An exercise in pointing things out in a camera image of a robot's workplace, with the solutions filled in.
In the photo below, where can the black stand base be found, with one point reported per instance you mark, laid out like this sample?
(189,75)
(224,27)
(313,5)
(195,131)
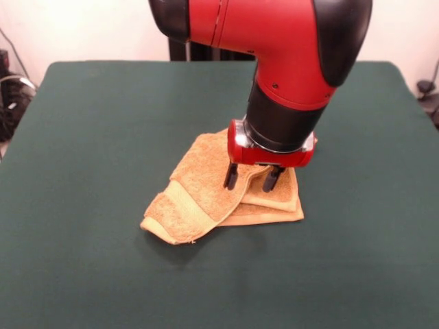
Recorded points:
(430,103)
(12,106)

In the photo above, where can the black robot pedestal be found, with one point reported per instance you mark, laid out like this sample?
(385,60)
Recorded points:
(205,53)

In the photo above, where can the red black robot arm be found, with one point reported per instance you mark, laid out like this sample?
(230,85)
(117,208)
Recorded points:
(274,51)

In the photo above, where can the orange terry towel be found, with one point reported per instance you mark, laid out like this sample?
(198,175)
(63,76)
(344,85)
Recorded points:
(199,178)

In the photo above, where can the small black red device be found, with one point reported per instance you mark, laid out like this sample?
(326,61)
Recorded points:
(3,60)

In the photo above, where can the dark green table cloth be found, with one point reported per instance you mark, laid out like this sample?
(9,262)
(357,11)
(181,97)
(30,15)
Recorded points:
(85,154)

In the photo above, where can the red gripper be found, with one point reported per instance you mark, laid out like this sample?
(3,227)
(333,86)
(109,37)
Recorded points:
(271,159)

